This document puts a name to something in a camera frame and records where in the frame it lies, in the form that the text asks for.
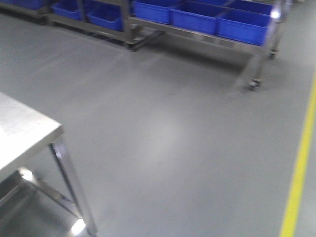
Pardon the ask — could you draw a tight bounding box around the stainless steel table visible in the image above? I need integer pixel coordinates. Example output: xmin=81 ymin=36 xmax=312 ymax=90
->
xmin=0 ymin=93 xmax=97 ymax=237

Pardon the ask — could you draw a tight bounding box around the blue crate on cart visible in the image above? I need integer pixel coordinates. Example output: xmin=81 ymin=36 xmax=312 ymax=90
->
xmin=170 ymin=1 xmax=226 ymax=35
xmin=133 ymin=0 xmax=180 ymax=24
xmin=86 ymin=4 xmax=123 ymax=32
xmin=216 ymin=9 xmax=270 ymax=46

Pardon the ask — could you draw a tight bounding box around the background steel shelf rack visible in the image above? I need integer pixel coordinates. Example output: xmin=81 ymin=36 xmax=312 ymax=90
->
xmin=0 ymin=0 xmax=286 ymax=90

